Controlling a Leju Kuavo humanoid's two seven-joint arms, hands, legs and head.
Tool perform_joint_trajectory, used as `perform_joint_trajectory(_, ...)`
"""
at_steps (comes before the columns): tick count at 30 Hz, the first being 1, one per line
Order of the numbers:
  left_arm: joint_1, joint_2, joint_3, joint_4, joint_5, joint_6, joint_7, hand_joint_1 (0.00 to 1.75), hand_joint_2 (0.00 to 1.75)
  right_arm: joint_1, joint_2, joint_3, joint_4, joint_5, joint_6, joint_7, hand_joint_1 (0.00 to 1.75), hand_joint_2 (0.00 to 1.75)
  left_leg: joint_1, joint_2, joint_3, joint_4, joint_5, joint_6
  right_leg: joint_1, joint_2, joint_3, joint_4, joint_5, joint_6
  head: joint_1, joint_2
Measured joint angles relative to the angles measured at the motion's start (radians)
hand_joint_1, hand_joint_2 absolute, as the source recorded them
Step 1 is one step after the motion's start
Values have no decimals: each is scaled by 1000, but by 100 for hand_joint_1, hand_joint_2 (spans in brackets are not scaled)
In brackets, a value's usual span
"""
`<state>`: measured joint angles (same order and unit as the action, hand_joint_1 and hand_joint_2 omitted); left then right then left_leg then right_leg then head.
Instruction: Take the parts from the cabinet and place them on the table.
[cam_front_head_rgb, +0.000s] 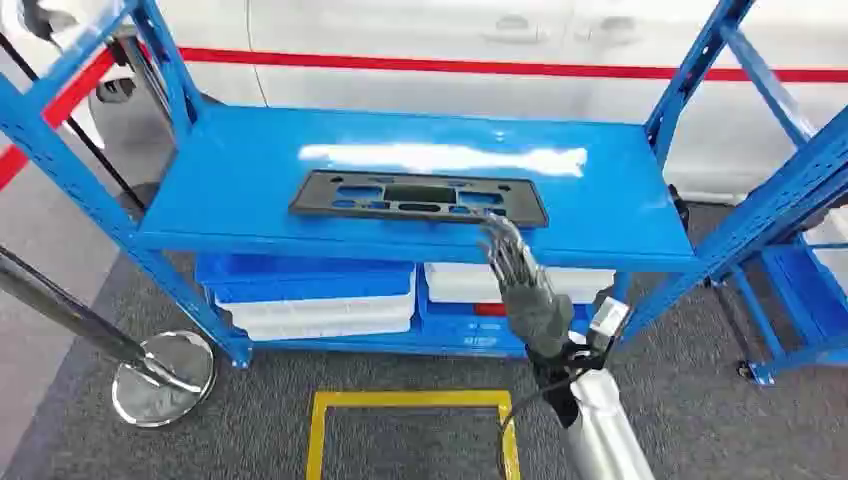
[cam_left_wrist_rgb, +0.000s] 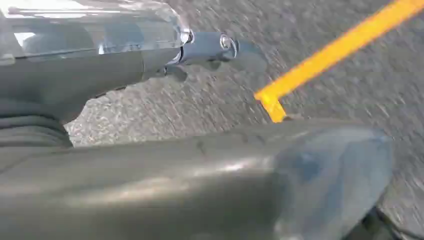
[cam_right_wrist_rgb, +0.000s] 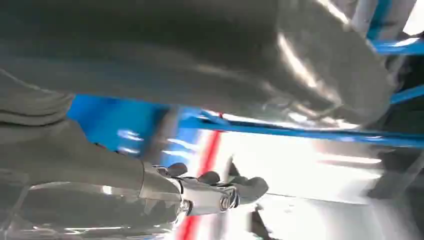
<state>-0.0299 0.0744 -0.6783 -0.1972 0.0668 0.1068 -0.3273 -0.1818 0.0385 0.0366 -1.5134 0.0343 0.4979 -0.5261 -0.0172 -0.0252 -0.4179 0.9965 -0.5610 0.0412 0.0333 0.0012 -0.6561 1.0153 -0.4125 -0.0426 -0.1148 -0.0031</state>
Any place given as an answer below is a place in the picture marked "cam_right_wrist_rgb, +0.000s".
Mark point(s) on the blue wheeled shelf rack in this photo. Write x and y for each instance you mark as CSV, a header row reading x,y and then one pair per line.
x,y
397,47

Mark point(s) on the ribbed grey right arm sleeve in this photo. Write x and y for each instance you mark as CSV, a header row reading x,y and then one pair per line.
x,y
30,106

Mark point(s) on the blue metal shelf rack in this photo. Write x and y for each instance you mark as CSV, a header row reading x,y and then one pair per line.
x,y
298,132

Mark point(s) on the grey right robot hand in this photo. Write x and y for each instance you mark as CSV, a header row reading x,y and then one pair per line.
x,y
232,49

